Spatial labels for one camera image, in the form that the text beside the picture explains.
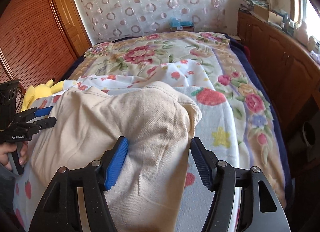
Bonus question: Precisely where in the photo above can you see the pink white plastic bottle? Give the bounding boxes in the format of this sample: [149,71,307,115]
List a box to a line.
[293,21,309,46]

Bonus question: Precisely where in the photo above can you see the dark sleeve left forearm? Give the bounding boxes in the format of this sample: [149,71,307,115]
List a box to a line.
[1,165,25,231]

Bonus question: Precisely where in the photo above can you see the window with white frame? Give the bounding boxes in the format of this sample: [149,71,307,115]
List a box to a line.
[290,0,319,54]

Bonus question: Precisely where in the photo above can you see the person's left hand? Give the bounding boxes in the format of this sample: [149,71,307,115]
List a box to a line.
[0,142,28,171]

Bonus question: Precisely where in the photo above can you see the circle pattern sheer curtain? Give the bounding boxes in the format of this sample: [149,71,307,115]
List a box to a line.
[74,0,225,44]

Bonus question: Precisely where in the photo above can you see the stack of papers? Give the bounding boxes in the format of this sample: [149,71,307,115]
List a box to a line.
[241,0,269,10]

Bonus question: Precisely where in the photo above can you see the cardboard box on cabinet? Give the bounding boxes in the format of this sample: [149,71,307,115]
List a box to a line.
[253,5,283,24]

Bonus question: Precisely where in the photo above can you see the floral rose bedspread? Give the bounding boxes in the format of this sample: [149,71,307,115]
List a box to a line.
[63,31,292,204]

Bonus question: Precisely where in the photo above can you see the white strawberry print towel blanket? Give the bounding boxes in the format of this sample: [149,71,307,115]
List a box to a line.
[13,60,239,231]

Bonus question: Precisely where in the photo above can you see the beige printed t-shirt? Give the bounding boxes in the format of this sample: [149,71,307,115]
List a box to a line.
[27,80,203,232]

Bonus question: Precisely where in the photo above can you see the brown slatted wooden wardrobe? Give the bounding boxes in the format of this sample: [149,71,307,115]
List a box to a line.
[0,0,78,95]

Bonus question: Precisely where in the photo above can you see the long wooden sideboard cabinet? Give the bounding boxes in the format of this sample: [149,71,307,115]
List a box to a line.
[237,11,319,130]

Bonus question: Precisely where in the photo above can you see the yellow Pikachu plush toy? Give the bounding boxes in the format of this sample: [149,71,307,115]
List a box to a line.
[21,79,64,111]

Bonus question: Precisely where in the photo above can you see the blue tissue box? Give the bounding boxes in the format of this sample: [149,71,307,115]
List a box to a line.
[169,18,195,32]

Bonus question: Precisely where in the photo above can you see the wooden room door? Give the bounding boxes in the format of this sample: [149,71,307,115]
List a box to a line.
[54,0,92,57]

